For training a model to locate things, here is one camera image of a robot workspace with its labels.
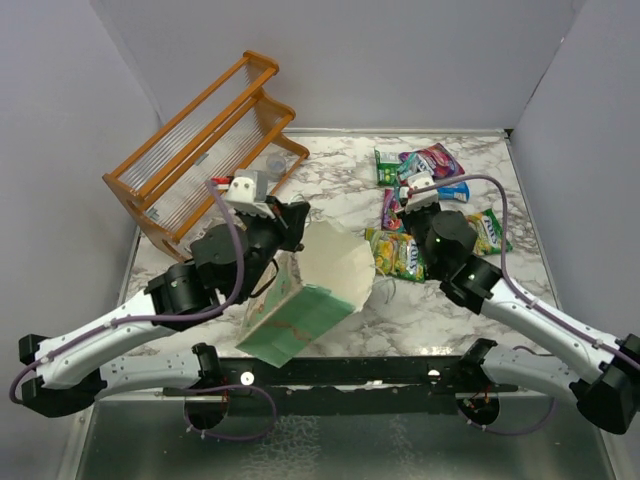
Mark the blue white snack packet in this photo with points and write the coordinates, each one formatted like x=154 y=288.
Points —
x=454 y=192

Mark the purple pink candy bag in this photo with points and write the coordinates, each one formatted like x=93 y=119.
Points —
x=439 y=162

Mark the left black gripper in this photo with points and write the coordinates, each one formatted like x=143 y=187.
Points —
x=288 y=224

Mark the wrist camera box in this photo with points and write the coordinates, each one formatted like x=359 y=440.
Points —
x=422 y=192
x=245 y=191

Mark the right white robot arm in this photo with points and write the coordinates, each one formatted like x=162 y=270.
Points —
x=596 y=371

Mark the purple berries candy bag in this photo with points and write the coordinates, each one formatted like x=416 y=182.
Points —
x=389 y=218

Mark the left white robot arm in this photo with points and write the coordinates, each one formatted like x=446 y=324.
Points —
x=66 y=374

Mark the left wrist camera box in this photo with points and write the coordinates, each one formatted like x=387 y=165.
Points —
x=245 y=191

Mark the mint blossom candy bag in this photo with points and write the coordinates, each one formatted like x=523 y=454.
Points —
x=408 y=166

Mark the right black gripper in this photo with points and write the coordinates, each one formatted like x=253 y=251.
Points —
x=410 y=213

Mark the green lemon snack packet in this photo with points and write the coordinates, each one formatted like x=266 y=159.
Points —
x=489 y=232

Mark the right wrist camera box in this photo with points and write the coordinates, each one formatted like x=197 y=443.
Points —
x=422 y=192

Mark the orange wooden shelf rack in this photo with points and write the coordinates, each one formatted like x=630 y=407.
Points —
x=226 y=127

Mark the green printed paper bag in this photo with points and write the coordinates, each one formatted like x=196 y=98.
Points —
x=306 y=294

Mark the small clear plastic jar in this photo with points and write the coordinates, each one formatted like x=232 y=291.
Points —
x=276 y=167

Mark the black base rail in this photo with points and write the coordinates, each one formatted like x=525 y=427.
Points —
x=317 y=386

